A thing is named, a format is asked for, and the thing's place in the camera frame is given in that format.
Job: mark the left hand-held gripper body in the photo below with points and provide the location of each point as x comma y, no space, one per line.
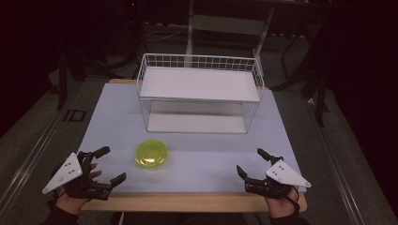
67,172

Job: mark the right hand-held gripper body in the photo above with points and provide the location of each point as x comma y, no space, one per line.
283,175

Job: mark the person's right hand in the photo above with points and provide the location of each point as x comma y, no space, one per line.
280,207

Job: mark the person's left hand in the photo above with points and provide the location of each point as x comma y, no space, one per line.
71,204

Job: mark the light blue table mat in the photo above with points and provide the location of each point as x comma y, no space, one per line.
203,162

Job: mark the yellow-green round plate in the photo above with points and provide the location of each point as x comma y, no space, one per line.
152,154

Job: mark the black metal stand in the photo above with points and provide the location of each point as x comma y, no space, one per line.
320,100

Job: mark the metal floor rail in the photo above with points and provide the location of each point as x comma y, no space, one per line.
29,159
336,162

